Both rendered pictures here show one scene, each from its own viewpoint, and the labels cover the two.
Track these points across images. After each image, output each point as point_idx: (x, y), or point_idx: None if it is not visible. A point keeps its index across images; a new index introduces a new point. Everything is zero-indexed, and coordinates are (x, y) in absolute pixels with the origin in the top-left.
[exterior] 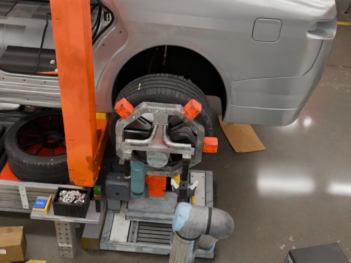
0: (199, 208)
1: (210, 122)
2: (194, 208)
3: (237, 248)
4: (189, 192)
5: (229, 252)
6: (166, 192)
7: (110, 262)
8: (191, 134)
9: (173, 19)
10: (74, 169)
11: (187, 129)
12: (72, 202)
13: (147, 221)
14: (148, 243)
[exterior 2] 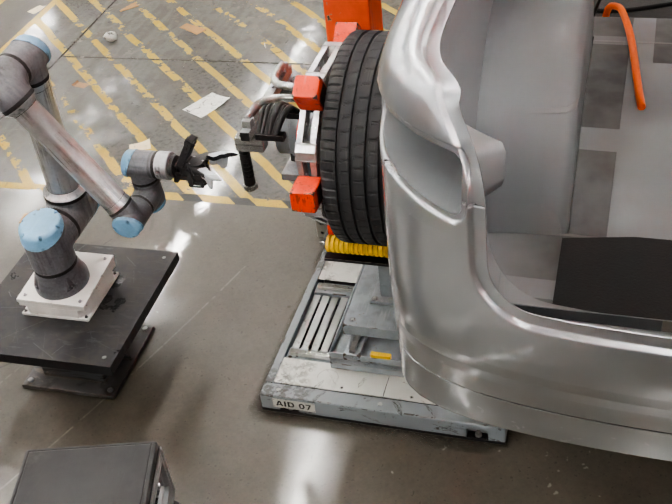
0: (14, 46)
1: (331, 162)
2: (17, 42)
3: (277, 456)
4: (190, 164)
5: (270, 439)
6: (389, 300)
7: (298, 275)
8: (270, 118)
9: None
10: None
11: (275, 106)
12: None
13: None
14: (311, 309)
